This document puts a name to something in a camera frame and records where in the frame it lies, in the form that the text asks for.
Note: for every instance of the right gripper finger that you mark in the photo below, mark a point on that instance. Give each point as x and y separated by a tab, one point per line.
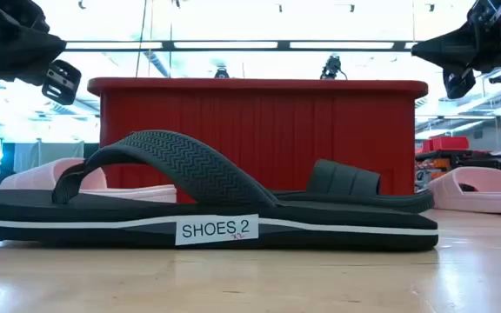
463	50
458	84

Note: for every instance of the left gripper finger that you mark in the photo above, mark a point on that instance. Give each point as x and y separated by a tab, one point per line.
20	58
61	81

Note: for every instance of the pink slide sandal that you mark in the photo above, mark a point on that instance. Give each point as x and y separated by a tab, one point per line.
485	195
37	176

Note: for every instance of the red plastic bin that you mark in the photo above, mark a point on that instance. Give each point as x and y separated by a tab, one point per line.
255	113

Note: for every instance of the red storage crate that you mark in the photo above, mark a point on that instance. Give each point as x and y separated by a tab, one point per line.
448	143

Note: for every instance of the black storage shelf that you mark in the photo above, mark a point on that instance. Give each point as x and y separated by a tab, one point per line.
472	156

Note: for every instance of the grey fabric partition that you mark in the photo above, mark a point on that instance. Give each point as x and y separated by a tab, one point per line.
46	156

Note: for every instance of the black background device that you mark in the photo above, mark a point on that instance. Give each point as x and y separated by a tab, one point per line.
222	74
331	67

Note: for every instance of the black flip-flop white-striped sole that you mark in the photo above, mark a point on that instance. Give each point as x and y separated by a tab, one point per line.
102	217

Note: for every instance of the black slide sandal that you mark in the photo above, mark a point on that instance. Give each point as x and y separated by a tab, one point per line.
342	178

